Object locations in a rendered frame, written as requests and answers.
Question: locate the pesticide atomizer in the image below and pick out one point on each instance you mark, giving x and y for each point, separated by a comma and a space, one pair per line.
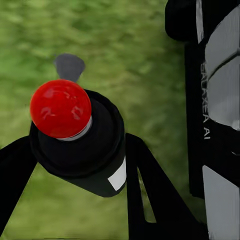
77, 134

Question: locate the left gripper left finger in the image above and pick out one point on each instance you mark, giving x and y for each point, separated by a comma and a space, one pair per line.
17, 163

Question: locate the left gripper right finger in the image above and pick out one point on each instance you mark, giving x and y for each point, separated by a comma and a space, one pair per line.
174, 221

